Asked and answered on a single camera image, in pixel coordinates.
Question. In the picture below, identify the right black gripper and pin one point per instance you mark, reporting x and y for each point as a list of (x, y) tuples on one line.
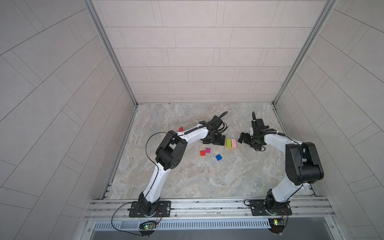
[(245, 139)]

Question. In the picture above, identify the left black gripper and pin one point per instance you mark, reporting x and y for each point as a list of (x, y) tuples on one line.
[(218, 142)]

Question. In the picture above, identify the aluminium mounting rail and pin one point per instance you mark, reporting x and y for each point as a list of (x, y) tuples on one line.
[(210, 208)]

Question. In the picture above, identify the right circuit board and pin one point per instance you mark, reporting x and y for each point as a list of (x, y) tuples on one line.
[(277, 223)]

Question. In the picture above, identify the pink wood block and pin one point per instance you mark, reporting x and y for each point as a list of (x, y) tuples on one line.
[(234, 144)]

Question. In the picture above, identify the left circuit board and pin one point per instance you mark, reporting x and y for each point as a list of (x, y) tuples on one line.
[(148, 226)]

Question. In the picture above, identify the circuit board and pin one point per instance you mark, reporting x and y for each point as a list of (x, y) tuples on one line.
[(277, 223), (148, 226)]

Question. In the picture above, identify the lime green wood block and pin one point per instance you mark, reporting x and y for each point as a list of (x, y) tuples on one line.
[(228, 143)]

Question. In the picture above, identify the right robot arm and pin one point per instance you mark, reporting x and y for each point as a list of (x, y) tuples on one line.
[(302, 166)]

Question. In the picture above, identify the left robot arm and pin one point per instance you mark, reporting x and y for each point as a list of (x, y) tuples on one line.
[(169, 155)]

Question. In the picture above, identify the blue wood cube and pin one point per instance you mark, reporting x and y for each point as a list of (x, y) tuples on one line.
[(218, 157)]

